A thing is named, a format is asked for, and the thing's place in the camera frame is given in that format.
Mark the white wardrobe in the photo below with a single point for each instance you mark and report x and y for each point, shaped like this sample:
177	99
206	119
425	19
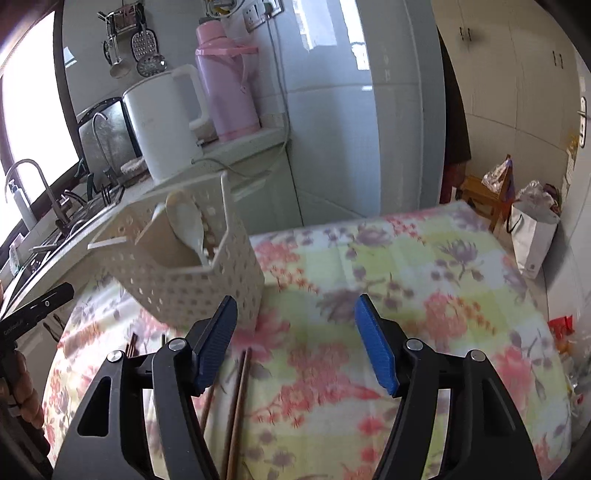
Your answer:
508	92

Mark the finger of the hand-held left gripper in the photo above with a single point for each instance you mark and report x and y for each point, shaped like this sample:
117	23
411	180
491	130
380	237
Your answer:
44	301

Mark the red plastic bag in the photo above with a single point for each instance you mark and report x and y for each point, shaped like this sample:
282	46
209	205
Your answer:
561	327

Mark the clear plastic bag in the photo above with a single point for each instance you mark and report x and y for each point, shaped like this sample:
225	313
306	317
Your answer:
496	175

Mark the pink thermos flask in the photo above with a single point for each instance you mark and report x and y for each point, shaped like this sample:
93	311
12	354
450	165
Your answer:
231	92

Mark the small gooseneck faucet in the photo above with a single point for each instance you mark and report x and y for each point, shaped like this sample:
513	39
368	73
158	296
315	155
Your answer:
104	152

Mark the white paper bag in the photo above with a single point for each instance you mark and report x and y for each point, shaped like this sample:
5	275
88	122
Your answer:
531	240

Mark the tall chrome kitchen faucet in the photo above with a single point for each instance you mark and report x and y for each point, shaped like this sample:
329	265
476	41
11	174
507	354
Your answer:
55	210

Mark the steel skimmer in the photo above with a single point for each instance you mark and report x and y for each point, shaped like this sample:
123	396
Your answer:
151	64

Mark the person's left hand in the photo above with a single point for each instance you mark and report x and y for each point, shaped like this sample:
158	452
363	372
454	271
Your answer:
27	392

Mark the floral tablecloth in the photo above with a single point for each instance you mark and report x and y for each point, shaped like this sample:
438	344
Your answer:
323	258

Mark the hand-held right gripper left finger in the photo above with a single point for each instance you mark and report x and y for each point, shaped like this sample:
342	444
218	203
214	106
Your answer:
214	346

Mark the white soap bottle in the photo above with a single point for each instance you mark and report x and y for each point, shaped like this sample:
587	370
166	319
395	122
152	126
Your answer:
23	207

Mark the window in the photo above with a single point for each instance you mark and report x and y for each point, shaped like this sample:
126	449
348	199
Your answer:
32	92

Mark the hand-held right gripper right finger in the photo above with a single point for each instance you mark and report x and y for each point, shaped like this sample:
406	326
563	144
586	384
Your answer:
376	346

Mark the steel slotted spatula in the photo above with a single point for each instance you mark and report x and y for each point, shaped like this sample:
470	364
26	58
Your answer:
143	44

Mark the crumpled plastic bag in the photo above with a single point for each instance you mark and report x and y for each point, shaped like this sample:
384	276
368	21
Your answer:
538	196

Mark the dark hanging garment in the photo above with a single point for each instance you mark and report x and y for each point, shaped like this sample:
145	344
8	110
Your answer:
455	115

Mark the wall socket with plug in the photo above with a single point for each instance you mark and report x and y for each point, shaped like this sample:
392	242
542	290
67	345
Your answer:
254	16

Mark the wall utensil rack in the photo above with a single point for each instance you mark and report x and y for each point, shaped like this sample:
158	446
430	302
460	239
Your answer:
124	18

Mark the water heater pipes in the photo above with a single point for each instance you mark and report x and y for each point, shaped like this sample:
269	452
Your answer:
221	7

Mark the cream perforated plastic basket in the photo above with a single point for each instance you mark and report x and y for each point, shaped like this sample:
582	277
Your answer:
184	290

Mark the white electric kettle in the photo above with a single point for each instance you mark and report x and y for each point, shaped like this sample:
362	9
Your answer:
157	129

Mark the wooden stool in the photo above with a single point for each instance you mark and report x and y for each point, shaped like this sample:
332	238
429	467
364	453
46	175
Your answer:
480	187

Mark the steel cutting board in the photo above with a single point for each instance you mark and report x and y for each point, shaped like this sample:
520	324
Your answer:
115	134

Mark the dish cloth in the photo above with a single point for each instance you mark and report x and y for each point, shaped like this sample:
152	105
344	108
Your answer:
134	167

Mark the steel ladle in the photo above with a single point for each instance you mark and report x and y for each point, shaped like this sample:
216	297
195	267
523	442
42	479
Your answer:
119	69

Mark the white plastic spoon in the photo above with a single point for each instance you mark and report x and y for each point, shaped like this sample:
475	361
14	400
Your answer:
184	221

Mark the steel kitchen sink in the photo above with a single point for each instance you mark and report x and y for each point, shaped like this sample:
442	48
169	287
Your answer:
51	244

